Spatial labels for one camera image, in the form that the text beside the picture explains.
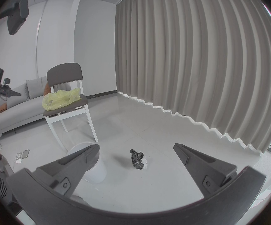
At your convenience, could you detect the white trash bin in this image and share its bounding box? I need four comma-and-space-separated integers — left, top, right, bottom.
66, 142, 108, 185

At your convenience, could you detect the crumpled black plastic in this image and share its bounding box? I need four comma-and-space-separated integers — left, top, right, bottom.
130, 149, 144, 170

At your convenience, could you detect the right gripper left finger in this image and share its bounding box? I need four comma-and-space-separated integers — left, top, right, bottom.
35, 144, 100, 198

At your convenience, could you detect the light grey cushion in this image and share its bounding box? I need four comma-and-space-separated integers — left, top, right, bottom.
25, 77, 48, 100

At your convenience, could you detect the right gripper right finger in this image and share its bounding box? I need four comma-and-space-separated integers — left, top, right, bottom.
173, 143, 238, 200

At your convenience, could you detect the crumpled clear wrapper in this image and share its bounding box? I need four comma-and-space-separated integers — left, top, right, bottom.
137, 158, 150, 171

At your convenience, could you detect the white chair with grey seat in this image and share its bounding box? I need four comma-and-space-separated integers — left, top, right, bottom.
43, 63, 99, 150

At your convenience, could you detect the light beige curtain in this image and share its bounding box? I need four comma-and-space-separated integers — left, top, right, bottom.
114, 0, 271, 155

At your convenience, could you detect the light grey sofa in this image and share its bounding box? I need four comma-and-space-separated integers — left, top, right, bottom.
0, 76, 54, 138

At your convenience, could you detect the yellow plastic bag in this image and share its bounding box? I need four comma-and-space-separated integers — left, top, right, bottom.
42, 89, 82, 111

